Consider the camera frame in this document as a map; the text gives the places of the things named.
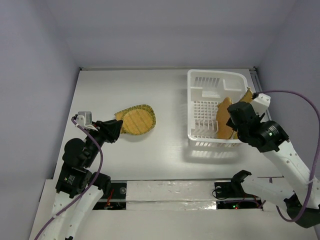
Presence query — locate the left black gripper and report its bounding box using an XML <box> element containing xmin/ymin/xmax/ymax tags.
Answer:
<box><xmin>84</xmin><ymin>118</ymin><xmax>123</xmax><ymax>166</ymax></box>

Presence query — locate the fan-shaped woven bamboo plate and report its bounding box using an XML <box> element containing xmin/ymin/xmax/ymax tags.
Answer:
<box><xmin>114</xmin><ymin>104</ymin><xmax>155</xmax><ymax>134</ymax></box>

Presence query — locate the rounded square orange woven plate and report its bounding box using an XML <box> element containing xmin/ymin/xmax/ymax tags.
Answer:
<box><xmin>216</xmin><ymin>97</ymin><xmax>234</xmax><ymax>140</ymax></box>

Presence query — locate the round woven bamboo plate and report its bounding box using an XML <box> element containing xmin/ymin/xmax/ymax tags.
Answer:
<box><xmin>121</xmin><ymin>108</ymin><xmax>156</xmax><ymax>136</ymax></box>

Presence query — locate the square yellow woven plate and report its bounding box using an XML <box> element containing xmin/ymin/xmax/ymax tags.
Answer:
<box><xmin>239</xmin><ymin>87</ymin><xmax>254</xmax><ymax>103</ymax></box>

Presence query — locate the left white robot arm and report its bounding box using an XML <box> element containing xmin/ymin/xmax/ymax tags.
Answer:
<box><xmin>35</xmin><ymin>112</ymin><xmax>123</xmax><ymax>240</ymax></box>

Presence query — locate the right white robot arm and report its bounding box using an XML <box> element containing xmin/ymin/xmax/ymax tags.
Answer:
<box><xmin>227</xmin><ymin>101</ymin><xmax>320</xmax><ymax>229</ymax></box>

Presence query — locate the white plastic dish rack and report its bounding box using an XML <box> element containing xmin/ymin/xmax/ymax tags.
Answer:
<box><xmin>187</xmin><ymin>69</ymin><xmax>248</xmax><ymax>148</ymax></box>

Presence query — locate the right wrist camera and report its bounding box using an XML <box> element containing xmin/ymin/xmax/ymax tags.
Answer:
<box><xmin>250</xmin><ymin>93</ymin><xmax>271</xmax><ymax>114</ymax></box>

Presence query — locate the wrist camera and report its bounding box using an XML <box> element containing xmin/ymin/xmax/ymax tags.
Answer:
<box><xmin>72</xmin><ymin>111</ymin><xmax>95</xmax><ymax>129</ymax></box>
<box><xmin>250</xmin><ymin>93</ymin><xmax>271</xmax><ymax>114</ymax></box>

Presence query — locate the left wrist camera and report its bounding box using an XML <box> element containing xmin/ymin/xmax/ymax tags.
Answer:
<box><xmin>72</xmin><ymin>111</ymin><xmax>95</xmax><ymax>129</ymax></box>

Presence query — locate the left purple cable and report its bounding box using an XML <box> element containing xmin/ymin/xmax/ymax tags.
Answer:
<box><xmin>33</xmin><ymin>117</ymin><xmax>104</xmax><ymax>240</ymax></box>

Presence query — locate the purple cable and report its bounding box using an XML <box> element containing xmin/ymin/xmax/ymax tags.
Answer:
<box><xmin>262</xmin><ymin>89</ymin><xmax>320</xmax><ymax>223</ymax></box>
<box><xmin>33</xmin><ymin>117</ymin><xmax>104</xmax><ymax>240</ymax></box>

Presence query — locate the aluminium side rail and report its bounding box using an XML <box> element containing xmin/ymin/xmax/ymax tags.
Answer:
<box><xmin>249</xmin><ymin>67</ymin><xmax>272</xmax><ymax>120</ymax></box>

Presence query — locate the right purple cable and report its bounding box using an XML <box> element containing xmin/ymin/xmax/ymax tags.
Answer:
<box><xmin>262</xmin><ymin>89</ymin><xmax>320</xmax><ymax>223</ymax></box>

